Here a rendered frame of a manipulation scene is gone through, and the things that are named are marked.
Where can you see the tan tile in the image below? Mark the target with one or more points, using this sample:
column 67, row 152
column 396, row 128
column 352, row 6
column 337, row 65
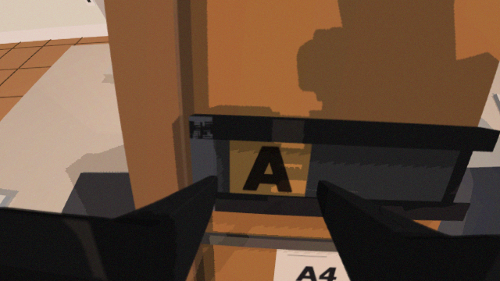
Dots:
column 268, row 168

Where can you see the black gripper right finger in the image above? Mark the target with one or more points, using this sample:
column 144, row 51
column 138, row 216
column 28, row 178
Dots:
column 376, row 244

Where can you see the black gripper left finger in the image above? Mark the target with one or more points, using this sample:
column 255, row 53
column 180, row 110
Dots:
column 158, row 242

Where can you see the white paper ticket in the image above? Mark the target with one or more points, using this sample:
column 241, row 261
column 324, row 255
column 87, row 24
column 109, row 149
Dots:
column 309, row 266

